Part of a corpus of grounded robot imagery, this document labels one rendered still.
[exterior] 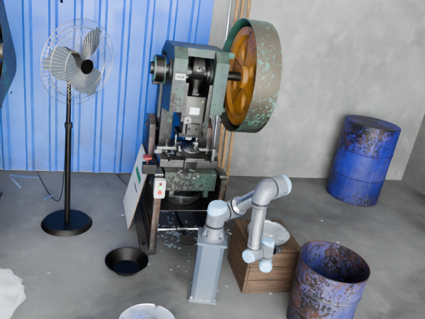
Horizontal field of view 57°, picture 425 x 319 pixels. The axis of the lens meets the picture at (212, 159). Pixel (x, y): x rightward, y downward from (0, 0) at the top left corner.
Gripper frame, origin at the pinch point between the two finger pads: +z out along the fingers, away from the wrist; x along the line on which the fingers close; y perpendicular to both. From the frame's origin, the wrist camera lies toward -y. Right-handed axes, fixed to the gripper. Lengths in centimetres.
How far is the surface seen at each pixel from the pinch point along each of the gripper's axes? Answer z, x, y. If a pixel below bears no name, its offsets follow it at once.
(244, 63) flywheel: 65, -107, 35
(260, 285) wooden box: -3.0, 33.4, -1.9
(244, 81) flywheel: 54, -95, 32
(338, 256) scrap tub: -4.3, 0.3, -47.3
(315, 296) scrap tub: -39.3, 10.0, -28.5
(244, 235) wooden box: 8.6, 4.7, 14.3
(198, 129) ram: 42, -57, 59
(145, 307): -70, 14, 63
